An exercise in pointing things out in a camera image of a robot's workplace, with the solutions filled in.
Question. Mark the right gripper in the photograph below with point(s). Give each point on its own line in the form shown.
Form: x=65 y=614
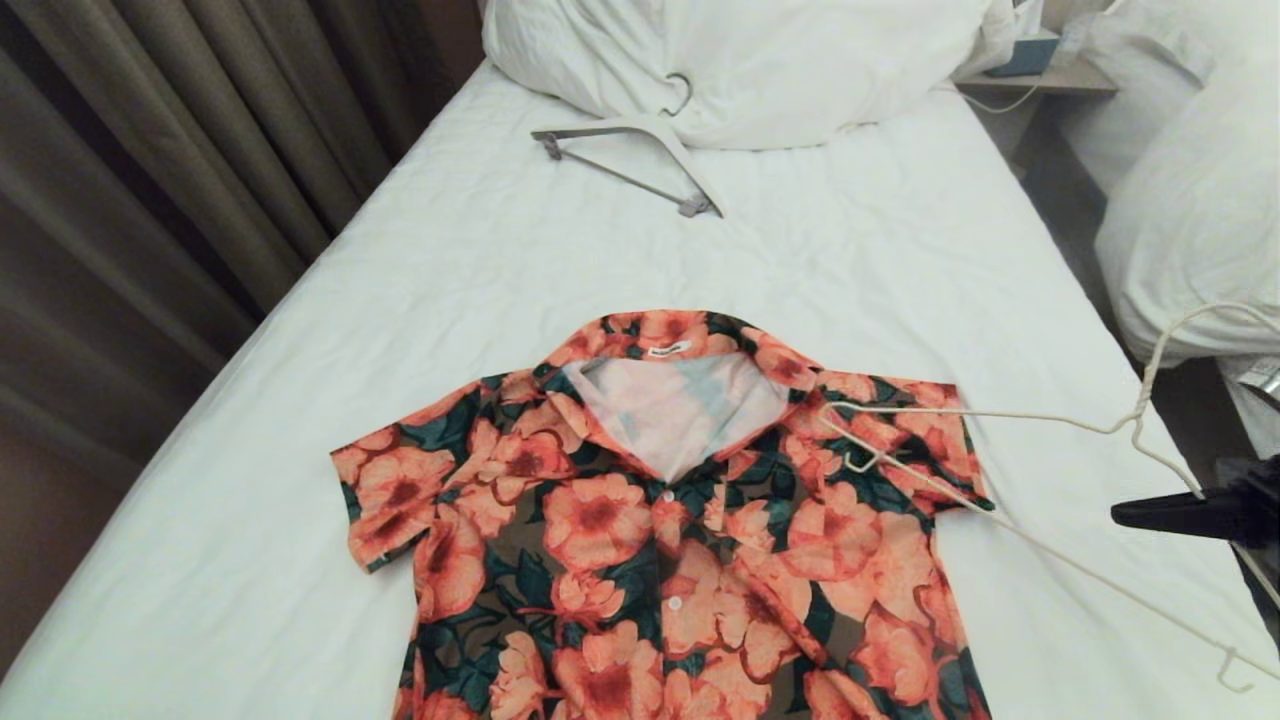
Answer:
x=1258 y=505

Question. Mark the orange floral short-sleeved shirt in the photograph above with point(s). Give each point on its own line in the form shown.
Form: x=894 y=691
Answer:
x=600 y=520

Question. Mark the white hanger with metal bar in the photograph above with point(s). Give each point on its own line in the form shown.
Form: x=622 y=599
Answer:
x=600 y=128

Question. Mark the bed with white sheet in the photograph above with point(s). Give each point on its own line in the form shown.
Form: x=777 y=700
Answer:
x=300 y=450

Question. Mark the white duvet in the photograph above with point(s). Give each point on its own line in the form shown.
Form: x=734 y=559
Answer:
x=1190 y=200

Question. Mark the wooden nightstand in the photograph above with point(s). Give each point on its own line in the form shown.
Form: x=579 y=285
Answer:
x=1050 y=80

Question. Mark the blue tissue box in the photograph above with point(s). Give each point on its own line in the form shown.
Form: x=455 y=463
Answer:
x=1025 y=55

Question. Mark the white pillow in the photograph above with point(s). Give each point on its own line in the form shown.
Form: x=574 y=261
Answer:
x=780 y=60

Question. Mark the brown curtain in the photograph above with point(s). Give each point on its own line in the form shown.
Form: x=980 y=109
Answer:
x=150 y=180

